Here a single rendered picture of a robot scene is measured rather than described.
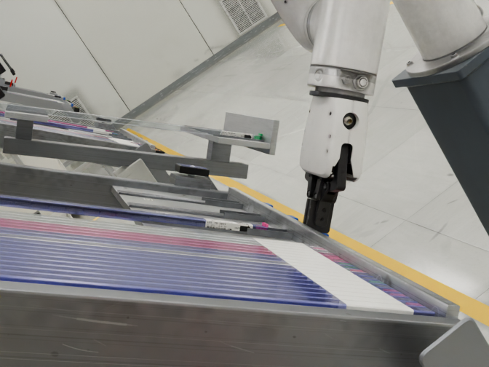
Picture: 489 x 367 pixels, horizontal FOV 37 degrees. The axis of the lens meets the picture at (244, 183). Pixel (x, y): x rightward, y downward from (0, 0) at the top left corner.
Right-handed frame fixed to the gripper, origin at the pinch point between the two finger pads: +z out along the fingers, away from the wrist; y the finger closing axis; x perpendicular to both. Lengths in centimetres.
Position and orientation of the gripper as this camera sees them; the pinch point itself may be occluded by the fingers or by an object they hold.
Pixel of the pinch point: (318, 215)
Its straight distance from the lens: 93.9
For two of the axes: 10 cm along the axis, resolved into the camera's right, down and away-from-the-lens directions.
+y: -2.8, -1.4, 9.5
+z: -1.6, 9.8, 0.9
